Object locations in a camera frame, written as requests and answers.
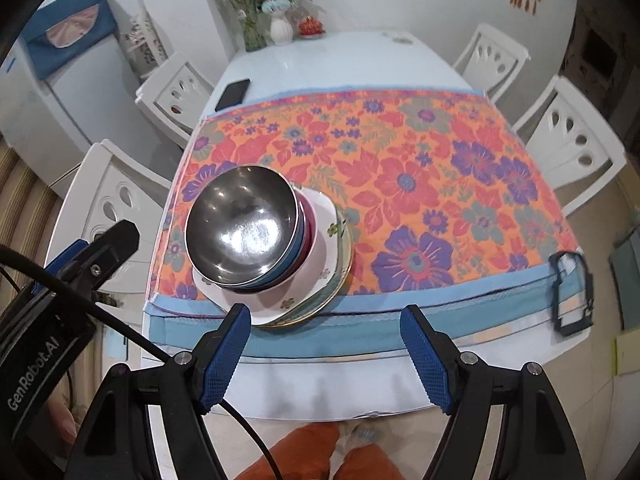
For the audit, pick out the red ornament on dish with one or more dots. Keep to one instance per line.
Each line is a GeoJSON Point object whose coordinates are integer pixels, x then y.
{"type": "Point", "coordinates": [310, 28]}

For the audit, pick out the white floral square plate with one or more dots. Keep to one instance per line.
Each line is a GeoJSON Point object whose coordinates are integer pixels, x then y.
{"type": "Point", "coordinates": [312, 275]}

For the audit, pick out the white chair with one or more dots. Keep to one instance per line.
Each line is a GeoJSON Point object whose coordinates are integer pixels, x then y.
{"type": "Point", "coordinates": [173, 98]}
{"type": "Point", "coordinates": [491, 61]}
{"type": "Point", "coordinates": [571, 140]}
{"type": "Point", "coordinates": [110, 186]}

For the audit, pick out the magenta bowl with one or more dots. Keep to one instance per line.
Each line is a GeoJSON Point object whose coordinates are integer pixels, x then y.
{"type": "Point", "coordinates": [308, 239]}

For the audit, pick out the white chair near right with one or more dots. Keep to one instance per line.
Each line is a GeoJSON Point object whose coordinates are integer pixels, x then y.
{"type": "Point", "coordinates": [571, 140]}

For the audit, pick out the white chair near left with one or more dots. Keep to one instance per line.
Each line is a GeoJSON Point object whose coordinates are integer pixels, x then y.
{"type": "Point", "coordinates": [110, 186]}

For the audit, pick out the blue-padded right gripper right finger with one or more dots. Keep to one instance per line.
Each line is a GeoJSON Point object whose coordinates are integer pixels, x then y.
{"type": "Point", "coordinates": [535, 439]}

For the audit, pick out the black smartphone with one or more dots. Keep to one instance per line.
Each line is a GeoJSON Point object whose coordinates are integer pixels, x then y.
{"type": "Point", "coordinates": [233, 95]}

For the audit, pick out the stainless steel bowl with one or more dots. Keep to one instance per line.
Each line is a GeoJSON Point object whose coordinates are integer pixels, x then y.
{"type": "Point", "coordinates": [216, 215]}

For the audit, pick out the blue fridge cover cloth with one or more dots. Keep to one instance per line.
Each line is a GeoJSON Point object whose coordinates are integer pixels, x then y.
{"type": "Point", "coordinates": [63, 30]}

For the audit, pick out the white chair far left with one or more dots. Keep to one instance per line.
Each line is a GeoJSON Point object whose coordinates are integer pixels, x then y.
{"type": "Point", "coordinates": [173, 98]}

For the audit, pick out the green rimmed round plate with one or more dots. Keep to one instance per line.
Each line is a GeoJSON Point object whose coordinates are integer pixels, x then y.
{"type": "Point", "coordinates": [331, 282]}

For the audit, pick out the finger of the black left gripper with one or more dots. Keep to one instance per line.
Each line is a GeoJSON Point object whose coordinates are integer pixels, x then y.
{"type": "Point", "coordinates": [101, 259]}

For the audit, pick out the white refrigerator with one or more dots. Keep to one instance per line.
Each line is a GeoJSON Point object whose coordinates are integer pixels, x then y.
{"type": "Point", "coordinates": [51, 123]}

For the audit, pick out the blue bowl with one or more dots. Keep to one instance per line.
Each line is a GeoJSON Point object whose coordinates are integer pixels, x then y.
{"type": "Point", "coordinates": [268, 240]}

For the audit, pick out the orange trousers legs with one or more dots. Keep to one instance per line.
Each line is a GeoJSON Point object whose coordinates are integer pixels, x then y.
{"type": "Point", "coordinates": [306, 452]}

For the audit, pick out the white chair far right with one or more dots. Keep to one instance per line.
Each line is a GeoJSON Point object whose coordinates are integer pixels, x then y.
{"type": "Point", "coordinates": [491, 61]}

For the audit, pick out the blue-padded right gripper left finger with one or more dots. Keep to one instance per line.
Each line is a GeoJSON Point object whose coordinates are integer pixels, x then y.
{"type": "Point", "coordinates": [115, 439]}

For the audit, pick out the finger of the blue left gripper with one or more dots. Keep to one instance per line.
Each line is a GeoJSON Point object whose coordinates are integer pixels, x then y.
{"type": "Point", "coordinates": [67, 265]}

